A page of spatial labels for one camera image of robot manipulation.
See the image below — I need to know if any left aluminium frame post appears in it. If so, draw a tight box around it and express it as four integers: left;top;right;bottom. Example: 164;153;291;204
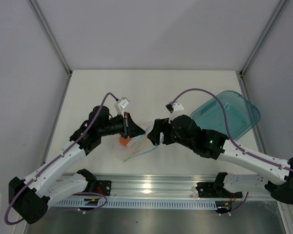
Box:
27;0;72;77

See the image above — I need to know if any teal plastic tray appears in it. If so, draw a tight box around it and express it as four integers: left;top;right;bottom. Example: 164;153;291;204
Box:
190;90;261;140

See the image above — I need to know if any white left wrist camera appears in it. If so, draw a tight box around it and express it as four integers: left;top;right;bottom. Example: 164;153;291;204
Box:
114;97;130;117

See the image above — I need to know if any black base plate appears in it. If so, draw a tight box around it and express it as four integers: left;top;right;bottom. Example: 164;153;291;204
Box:
94;180;112;196
195;182;243;198

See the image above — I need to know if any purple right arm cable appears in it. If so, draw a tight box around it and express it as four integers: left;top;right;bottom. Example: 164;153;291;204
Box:
172;88;293;177

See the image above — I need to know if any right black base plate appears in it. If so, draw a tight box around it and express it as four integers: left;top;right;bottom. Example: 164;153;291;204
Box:
195;182;243;198

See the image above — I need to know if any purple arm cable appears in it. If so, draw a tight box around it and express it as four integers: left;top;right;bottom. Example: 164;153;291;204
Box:
172;88;293;177
4;92;119;224

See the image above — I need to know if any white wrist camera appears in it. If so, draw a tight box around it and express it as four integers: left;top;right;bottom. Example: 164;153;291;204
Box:
166;102;185;121
114;97;130;117

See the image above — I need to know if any orange toy pumpkin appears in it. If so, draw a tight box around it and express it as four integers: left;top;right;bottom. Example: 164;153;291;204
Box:
119;136;131;147

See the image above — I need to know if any aluminium frame post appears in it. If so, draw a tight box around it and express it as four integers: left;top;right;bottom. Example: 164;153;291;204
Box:
239;0;290;76
27;0;72;77

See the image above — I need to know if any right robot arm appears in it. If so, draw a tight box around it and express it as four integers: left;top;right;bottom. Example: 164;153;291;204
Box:
147;115;293;205

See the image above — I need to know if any clear zip top bag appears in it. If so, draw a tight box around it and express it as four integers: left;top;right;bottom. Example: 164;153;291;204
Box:
108;121;159;162

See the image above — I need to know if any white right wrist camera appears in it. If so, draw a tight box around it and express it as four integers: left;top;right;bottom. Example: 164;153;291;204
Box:
166;102;185;121

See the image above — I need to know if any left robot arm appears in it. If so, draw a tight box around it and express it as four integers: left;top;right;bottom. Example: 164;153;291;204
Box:
7;105;145;224

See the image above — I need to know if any white slotted cable duct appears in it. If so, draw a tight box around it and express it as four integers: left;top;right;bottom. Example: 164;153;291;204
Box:
54;198;217;210

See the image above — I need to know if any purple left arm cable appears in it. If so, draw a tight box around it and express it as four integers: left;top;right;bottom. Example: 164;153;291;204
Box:
4;92;119;224

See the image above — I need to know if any right aluminium frame post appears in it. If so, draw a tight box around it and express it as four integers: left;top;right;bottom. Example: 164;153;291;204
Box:
239;0;290;76

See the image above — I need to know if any aluminium mounting rail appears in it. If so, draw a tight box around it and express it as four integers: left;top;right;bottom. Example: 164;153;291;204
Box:
52;173;289;201

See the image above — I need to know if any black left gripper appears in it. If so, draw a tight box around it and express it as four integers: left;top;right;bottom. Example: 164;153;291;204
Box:
99;112;145;139

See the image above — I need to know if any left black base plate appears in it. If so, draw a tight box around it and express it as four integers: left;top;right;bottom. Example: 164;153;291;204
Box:
94;180;112;196

